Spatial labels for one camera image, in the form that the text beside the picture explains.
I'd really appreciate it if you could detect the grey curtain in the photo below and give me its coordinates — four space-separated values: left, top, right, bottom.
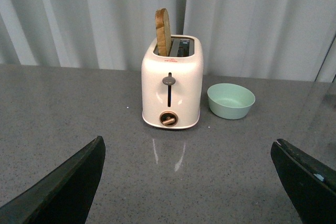
1 0 335 82

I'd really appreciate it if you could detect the green bowl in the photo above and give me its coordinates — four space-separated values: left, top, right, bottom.
207 83 256 120

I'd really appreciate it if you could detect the toast slice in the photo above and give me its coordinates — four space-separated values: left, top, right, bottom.
155 8 171 56

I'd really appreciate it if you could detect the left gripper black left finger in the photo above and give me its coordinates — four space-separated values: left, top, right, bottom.
1 136 106 223

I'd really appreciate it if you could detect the white toaster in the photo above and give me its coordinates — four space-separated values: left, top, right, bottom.
141 35 203 129

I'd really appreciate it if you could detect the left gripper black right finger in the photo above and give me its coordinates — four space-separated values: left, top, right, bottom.
270 139 335 223

